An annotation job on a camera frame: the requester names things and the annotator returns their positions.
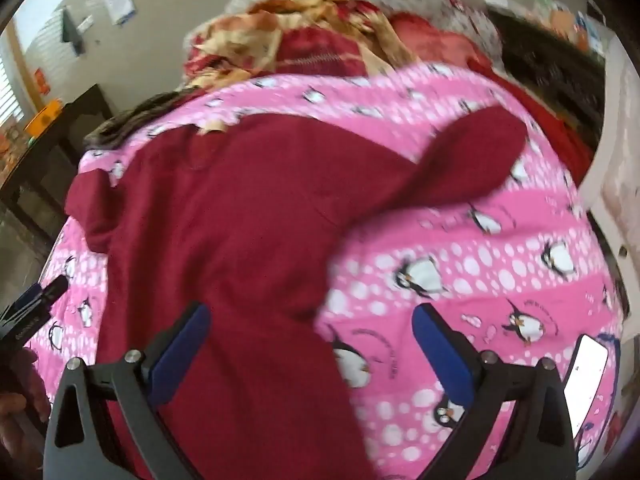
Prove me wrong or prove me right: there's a pink penguin print blanket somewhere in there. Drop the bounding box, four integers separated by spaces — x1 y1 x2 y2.
22 62 626 480

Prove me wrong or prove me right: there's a maroon shirt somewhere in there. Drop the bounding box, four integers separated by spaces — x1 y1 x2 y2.
65 107 528 480

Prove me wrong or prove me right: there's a grey brown cloth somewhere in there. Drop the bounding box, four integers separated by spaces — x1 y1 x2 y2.
85 87 201 148

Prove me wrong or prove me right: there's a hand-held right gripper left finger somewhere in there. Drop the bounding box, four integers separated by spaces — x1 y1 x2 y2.
44 302 211 480

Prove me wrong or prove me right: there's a red pillow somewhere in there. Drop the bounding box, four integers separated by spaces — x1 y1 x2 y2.
390 12 496 68

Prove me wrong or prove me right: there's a white smartphone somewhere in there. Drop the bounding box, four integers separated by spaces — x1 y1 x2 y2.
562 332 610 433

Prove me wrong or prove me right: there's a person's left hand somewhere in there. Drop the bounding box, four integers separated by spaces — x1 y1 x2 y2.
0 350 48 453

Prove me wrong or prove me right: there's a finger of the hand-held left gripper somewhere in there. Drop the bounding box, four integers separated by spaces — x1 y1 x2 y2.
9 275 69 313

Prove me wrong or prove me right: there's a maroon knitted garment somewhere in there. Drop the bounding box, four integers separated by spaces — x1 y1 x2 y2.
277 27 381 78

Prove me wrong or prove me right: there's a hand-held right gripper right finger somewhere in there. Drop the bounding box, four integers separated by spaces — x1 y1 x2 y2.
411 302 576 480

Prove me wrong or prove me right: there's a red bed sheet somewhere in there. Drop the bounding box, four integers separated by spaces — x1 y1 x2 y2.
470 60 596 186

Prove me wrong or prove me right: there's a dark wooden table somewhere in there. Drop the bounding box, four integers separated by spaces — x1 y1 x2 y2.
0 85 118 241

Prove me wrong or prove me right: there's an orange box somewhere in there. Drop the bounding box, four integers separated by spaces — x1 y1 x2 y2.
25 100 63 133

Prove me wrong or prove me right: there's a dark cloth on wall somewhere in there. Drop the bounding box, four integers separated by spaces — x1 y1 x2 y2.
61 7 86 56

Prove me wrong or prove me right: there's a red and yellow floral blanket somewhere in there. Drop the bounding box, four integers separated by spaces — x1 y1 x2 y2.
182 0 396 88

